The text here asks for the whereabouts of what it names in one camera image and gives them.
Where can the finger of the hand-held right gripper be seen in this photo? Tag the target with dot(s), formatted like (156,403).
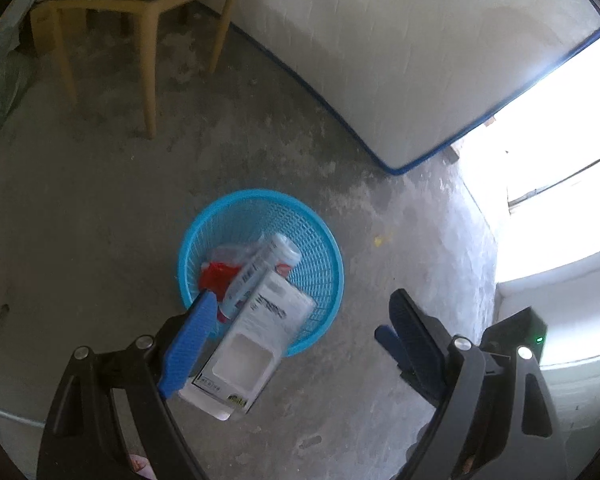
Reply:
(387,342)

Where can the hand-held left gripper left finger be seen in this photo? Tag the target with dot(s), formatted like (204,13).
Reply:
(190,347)

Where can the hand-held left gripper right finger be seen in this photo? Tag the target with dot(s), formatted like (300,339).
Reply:
(420,345)

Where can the long black and white box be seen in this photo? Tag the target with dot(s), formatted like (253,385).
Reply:
(260,330)

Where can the red snack packet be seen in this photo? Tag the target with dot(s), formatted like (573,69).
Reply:
(217,277)

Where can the strawberry milk bottle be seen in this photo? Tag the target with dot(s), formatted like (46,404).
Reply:
(265,265)

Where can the blue plastic waste basket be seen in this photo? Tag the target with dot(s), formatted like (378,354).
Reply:
(310,255)

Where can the pink slipper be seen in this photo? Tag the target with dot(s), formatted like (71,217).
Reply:
(141,466)

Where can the white mattress with blue edge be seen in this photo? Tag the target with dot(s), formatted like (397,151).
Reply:
(405,50)

